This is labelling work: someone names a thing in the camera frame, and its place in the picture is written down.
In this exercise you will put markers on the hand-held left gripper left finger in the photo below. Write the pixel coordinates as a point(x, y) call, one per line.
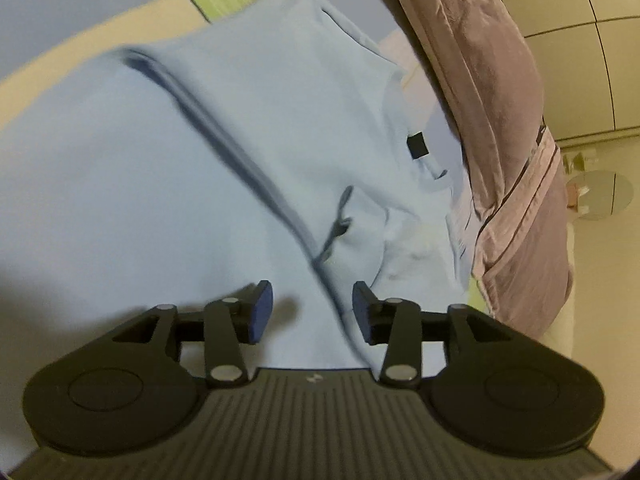
point(263, 311)

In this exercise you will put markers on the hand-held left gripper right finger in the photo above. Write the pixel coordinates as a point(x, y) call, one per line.
point(361, 311)

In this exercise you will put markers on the mauve quilt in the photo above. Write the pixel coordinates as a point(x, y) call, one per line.
point(475, 60)

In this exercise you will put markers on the round glass side table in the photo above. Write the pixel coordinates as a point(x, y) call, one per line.
point(602, 192)

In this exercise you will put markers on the patchwork patterned bed sheet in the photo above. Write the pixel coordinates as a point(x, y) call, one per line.
point(75, 10)

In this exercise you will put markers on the light blue shirt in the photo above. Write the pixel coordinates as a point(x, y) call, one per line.
point(200, 160)

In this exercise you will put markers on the cream panelled wardrobe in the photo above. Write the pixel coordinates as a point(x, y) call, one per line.
point(565, 0)

